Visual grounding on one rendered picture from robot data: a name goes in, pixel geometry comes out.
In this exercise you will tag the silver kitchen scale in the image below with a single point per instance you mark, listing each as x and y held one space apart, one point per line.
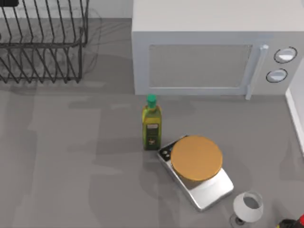
209 192

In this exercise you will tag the red and black bottle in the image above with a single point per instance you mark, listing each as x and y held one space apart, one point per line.
293 222

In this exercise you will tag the green olive oil bottle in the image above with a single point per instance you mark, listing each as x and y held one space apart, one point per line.
151 128

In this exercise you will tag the white wine glass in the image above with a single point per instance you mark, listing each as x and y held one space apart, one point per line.
248 206

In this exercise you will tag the round microwave knob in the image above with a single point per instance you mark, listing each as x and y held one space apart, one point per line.
276 75
285 54

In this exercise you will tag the round orange scale plate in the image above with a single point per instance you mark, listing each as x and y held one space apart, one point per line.
196 158

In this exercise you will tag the pale microwave oven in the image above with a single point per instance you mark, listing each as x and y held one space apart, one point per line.
213 21

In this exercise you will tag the microwave oven door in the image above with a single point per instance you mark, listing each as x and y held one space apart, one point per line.
197 66

